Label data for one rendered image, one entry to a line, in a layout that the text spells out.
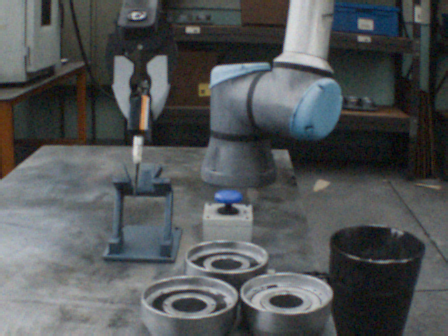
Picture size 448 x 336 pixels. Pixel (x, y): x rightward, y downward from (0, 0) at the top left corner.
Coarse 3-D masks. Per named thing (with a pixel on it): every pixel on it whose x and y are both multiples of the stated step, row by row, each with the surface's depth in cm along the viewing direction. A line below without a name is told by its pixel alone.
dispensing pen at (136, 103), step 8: (144, 80) 87; (144, 88) 86; (136, 104) 84; (136, 112) 84; (136, 120) 83; (128, 128) 83; (136, 128) 83; (136, 136) 84; (136, 144) 84; (136, 152) 83; (136, 160) 83; (136, 168) 83; (136, 176) 83
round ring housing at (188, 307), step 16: (160, 288) 72; (176, 288) 72; (192, 288) 72; (208, 288) 72; (224, 288) 71; (144, 304) 66; (176, 304) 70; (192, 304) 71; (208, 304) 68; (144, 320) 67; (160, 320) 64; (176, 320) 63; (192, 320) 63; (208, 320) 64; (224, 320) 65
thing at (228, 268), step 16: (224, 240) 84; (192, 256) 82; (224, 256) 82; (256, 256) 81; (192, 272) 76; (208, 272) 75; (224, 272) 74; (240, 272) 74; (256, 272) 75; (240, 288) 75
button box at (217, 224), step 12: (216, 204) 97; (204, 216) 92; (216, 216) 92; (228, 216) 92; (240, 216) 92; (204, 228) 91; (216, 228) 91; (228, 228) 91; (240, 228) 91; (204, 240) 92; (240, 240) 91
